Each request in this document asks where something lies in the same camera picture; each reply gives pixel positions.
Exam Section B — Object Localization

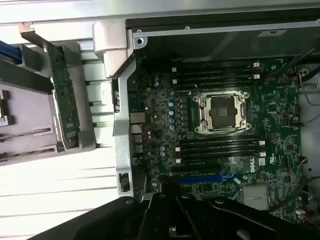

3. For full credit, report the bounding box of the graphics card with metal bracket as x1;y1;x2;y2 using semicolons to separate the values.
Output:
18;21;82;152

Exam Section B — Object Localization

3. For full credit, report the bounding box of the black RAM slot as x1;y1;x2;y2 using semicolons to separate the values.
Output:
171;57;261;65
176;146;266;159
174;151;267;165
171;62;261;72
174;140;266;153
176;136;266;147
171;68;261;78
171;73;261;85

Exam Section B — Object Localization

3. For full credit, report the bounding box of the green motherboard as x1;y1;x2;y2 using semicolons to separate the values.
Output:
127;53;305;221

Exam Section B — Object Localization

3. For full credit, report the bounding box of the red and black wire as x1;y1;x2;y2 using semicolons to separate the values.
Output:
297;71;320;106

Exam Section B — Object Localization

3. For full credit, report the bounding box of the black expansion slot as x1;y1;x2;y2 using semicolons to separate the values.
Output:
171;163;222;175

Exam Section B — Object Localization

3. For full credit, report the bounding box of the blue expansion slot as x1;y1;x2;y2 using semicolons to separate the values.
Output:
179;174;224;187

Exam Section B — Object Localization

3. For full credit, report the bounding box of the silver rear port stack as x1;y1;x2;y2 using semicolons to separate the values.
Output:
129;111;146;154

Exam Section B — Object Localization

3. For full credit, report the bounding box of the grey parts rack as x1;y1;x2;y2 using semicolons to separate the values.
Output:
0;21;115;167

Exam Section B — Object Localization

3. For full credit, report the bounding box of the metal CPU socket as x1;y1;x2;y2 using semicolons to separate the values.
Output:
191;88;252;133

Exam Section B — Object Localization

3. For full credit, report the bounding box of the open PC case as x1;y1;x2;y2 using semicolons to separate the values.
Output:
91;16;320;228

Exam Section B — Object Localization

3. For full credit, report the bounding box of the silver chipset heat sink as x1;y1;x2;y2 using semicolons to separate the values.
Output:
241;184;273;211

